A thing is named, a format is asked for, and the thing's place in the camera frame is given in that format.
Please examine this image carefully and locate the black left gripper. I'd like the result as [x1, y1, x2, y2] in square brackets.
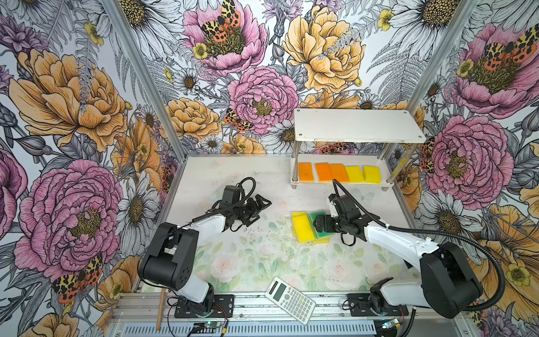
[233, 194, 271, 227]

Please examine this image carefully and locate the orange top sponge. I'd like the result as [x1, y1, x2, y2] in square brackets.
[329, 164, 350, 183]

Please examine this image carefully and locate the orange sponge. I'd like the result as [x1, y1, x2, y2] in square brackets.
[329, 164, 350, 183]
[298, 162, 314, 183]
[315, 163, 334, 183]

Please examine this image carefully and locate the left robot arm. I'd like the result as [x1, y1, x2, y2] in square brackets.
[138, 195, 272, 304]

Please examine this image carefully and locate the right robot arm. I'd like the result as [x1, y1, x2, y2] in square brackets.
[314, 194, 483, 318]

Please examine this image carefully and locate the white two-tier shelf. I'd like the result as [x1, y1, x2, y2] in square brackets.
[290, 108, 426, 191]

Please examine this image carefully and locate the yellow bottom sponge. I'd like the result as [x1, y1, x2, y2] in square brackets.
[311, 237, 330, 244]

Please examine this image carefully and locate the green scouring sponge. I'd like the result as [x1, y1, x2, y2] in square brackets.
[307, 211, 335, 240]

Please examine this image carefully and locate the yellow top stack sponge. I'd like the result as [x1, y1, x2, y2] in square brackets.
[291, 211, 316, 243]

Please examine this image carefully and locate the white scientific calculator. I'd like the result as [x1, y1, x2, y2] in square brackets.
[265, 277, 316, 325]

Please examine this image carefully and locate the wooden stick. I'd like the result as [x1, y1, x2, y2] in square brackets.
[155, 289, 166, 331]

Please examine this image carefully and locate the green circuit board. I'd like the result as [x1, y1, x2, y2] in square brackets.
[191, 321, 228, 334]

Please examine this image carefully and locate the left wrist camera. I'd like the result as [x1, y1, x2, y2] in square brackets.
[219, 185, 244, 210]

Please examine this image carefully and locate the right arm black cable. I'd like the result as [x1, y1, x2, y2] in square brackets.
[332, 178, 506, 313]

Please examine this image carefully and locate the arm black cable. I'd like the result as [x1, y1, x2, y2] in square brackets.
[138, 176, 258, 292]
[332, 178, 506, 313]

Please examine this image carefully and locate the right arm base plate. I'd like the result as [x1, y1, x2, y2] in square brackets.
[342, 293, 409, 317]

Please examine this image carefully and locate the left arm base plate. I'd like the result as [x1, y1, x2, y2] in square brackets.
[173, 294, 235, 319]

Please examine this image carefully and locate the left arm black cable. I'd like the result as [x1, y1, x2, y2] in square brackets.
[138, 176, 258, 292]

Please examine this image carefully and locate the aluminium front rail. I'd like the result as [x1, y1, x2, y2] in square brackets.
[110, 291, 470, 323]

